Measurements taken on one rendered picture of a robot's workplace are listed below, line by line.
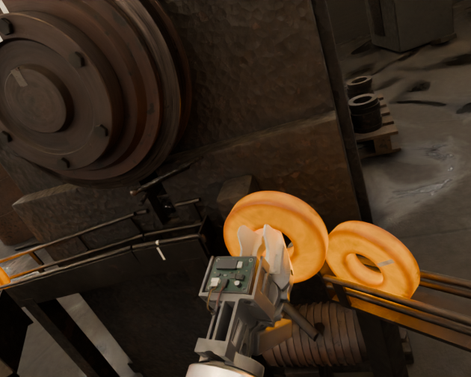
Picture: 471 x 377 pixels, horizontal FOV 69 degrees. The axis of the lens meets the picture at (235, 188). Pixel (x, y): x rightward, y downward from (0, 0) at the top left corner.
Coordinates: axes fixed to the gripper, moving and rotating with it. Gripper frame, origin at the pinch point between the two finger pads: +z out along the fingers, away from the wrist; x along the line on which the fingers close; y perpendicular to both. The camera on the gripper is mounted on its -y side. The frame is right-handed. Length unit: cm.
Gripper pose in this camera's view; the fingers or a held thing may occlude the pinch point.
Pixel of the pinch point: (271, 230)
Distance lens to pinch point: 51.3
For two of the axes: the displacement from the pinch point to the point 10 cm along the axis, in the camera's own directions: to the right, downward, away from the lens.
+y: -4.2, -6.4, -6.4
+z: 2.5, -7.6, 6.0
